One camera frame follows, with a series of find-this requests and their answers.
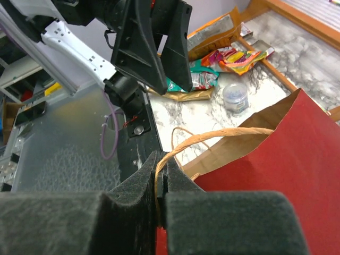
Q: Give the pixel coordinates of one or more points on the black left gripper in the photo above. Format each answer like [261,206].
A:
[135,52]

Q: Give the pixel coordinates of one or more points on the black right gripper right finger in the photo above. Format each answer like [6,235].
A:
[199,222]

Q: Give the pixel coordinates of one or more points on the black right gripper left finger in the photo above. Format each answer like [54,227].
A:
[120,221]

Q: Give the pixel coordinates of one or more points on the teal snack packet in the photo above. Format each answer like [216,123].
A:
[203,78]

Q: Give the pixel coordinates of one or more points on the gold chips bag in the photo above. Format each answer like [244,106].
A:
[218,33]

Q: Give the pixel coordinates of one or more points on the colourful candy packet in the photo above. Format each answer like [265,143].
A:
[231,60]

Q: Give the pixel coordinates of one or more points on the red paper bag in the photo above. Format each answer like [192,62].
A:
[291,147]

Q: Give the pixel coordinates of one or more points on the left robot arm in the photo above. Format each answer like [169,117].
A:
[41,22]

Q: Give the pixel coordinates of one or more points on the small clear plastic jar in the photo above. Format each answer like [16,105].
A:
[235,97]

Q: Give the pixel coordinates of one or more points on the red white small box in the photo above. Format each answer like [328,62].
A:
[245,31]

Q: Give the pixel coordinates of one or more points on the wooden three-tier shelf rack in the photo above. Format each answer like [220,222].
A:
[306,53]

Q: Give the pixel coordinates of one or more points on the green yellow marker pen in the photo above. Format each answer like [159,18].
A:
[337,2]

